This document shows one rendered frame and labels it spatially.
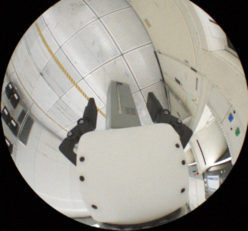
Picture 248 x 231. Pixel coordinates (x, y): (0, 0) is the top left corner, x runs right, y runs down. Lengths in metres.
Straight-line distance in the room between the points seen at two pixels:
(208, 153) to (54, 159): 3.14
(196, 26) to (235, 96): 0.35
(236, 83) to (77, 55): 1.39
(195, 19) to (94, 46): 1.03
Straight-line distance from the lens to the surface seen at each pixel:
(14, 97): 2.44
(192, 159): 2.61
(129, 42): 1.13
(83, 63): 1.20
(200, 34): 0.51
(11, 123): 2.25
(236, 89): 0.46
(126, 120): 0.73
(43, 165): 2.67
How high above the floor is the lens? 1.11
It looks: 47 degrees down
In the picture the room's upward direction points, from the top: 170 degrees clockwise
